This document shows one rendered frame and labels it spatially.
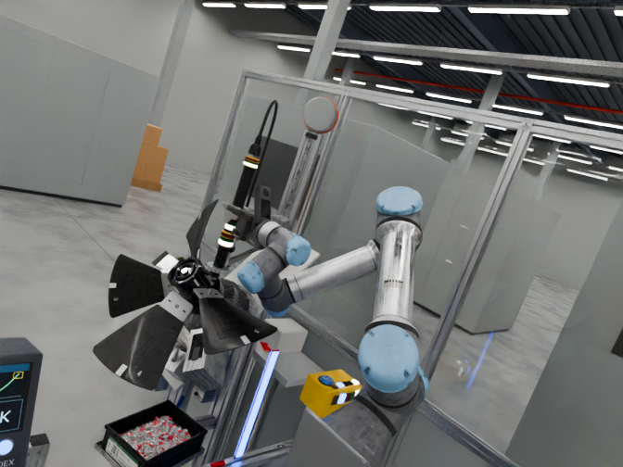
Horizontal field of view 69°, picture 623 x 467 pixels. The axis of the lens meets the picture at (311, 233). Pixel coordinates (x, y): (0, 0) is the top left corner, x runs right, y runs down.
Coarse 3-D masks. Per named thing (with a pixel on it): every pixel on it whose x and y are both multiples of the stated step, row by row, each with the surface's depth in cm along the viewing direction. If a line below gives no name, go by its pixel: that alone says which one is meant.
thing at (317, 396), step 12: (324, 372) 143; (336, 372) 146; (312, 384) 137; (324, 384) 136; (336, 384) 138; (300, 396) 140; (312, 396) 136; (324, 396) 133; (312, 408) 136; (324, 408) 133; (336, 408) 137
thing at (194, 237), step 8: (216, 200) 168; (208, 208) 169; (200, 216) 172; (208, 216) 164; (192, 224) 177; (200, 224) 166; (192, 232) 173; (200, 232) 161; (192, 240) 170; (200, 240) 157; (192, 248) 167; (192, 256) 162
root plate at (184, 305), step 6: (168, 294) 144; (174, 294) 145; (174, 300) 144; (180, 300) 145; (162, 306) 142; (168, 306) 143; (180, 306) 144; (186, 306) 145; (192, 306) 146; (174, 312) 143; (180, 312) 144; (186, 312) 144; (180, 318) 143
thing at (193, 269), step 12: (180, 264) 148; (192, 264) 146; (168, 276) 145; (180, 276) 143; (192, 276) 141; (204, 276) 144; (180, 288) 142; (192, 288) 142; (216, 288) 150; (192, 300) 148
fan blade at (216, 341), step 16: (208, 304) 135; (224, 304) 139; (208, 320) 129; (224, 320) 131; (240, 320) 133; (256, 320) 136; (208, 336) 124; (224, 336) 125; (256, 336) 127; (208, 352) 120
